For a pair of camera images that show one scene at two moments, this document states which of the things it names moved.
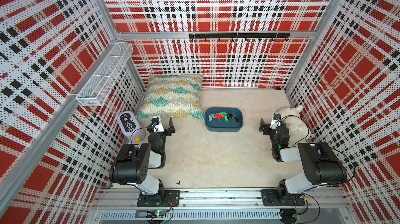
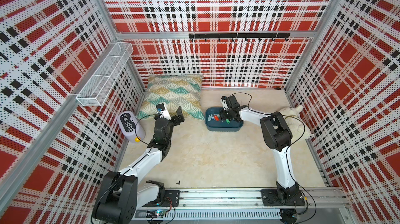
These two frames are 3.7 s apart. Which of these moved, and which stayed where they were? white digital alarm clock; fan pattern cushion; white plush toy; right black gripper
Moved: right black gripper
Stayed: white digital alarm clock; fan pattern cushion; white plush toy
